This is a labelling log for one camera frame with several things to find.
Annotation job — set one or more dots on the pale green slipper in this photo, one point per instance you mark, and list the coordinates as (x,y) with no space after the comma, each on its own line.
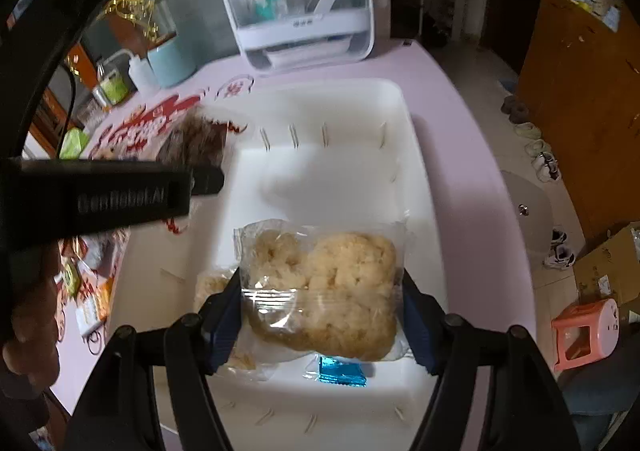
(538,148)
(527,131)

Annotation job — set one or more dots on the blue foil snack packet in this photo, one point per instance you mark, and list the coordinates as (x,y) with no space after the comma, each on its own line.
(340,372)

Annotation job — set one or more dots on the white sterilizer appliance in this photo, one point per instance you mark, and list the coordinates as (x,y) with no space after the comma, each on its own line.
(300,31)

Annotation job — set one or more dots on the dark brown shoe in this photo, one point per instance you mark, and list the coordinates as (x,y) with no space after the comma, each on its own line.
(515,108)

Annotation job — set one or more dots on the cardboard box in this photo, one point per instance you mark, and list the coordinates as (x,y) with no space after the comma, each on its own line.
(610,266)

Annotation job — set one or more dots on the clear beige rice cake packet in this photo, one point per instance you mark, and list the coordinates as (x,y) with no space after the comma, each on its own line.
(330,281)
(212,283)

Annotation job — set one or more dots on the black white sneaker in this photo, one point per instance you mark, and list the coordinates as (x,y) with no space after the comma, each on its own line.
(560,258)
(559,236)

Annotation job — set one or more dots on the green tissue pack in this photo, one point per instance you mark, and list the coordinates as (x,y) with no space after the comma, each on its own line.
(74,142)

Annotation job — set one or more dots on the pink plastic stool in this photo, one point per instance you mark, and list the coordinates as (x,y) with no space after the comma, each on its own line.
(585,331)

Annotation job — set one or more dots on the light blue canister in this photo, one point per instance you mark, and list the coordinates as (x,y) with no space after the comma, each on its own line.
(170,61)

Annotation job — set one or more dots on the white plastic tray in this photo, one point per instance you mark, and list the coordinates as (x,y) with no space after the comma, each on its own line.
(325,181)

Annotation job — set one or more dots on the printed pink tablecloth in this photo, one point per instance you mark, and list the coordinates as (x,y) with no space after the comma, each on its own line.
(465,131)

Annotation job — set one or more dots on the wooden cabinet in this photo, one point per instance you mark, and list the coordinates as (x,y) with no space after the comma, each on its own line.
(575,106)

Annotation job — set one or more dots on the green label glass bottle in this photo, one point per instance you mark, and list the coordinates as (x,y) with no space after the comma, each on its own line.
(112,88)

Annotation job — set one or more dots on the white squeeze bottle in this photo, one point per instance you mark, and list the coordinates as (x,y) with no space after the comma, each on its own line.
(142,76)

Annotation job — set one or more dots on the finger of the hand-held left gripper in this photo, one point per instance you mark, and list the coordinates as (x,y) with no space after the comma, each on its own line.
(207,180)

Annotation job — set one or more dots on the dark brown snack packet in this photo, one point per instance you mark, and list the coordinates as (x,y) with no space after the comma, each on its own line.
(200,141)

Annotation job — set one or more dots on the green yellow snack packet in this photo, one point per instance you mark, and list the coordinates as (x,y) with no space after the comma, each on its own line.
(72,278)

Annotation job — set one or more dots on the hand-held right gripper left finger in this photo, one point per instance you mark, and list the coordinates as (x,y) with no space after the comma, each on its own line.
(223,327)

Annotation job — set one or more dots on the blue grey cloth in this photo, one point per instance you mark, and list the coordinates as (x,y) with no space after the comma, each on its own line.
(600,381)

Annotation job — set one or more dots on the orange white snack packet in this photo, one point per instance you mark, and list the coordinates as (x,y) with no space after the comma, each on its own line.
(92,311)

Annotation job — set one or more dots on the person's left hand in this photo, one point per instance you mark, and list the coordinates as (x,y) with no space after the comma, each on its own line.
(27,321)

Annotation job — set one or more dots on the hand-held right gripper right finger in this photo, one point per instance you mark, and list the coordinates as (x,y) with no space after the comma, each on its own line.
(417,331)

